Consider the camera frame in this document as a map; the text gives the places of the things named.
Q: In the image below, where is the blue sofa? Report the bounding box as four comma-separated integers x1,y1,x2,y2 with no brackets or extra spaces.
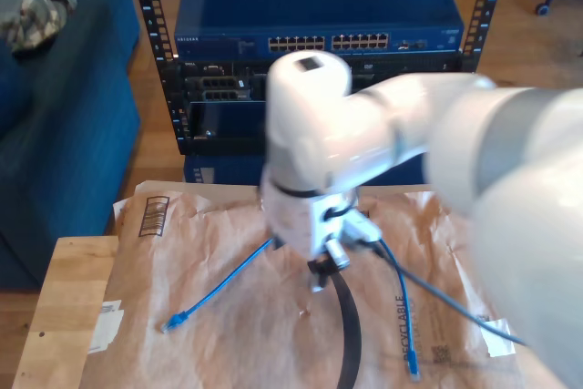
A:
0,0,141,292

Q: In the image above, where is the blue network switch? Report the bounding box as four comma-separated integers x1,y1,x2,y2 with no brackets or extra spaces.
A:
174,0,465,60

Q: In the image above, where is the black rack server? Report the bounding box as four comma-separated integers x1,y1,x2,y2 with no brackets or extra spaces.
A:
179,56,459,102

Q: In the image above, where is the black rack frame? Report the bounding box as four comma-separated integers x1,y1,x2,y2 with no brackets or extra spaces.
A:
126,0,512,157

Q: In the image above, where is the camouflage cloth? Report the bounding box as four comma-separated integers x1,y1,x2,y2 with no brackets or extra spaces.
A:
0,0,78,54

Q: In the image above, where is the blue network cable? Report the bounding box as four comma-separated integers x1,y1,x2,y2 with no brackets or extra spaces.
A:
159,237,423,384

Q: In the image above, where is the brown paper mailer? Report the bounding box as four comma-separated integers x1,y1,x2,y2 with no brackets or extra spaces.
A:
86,180,525,389

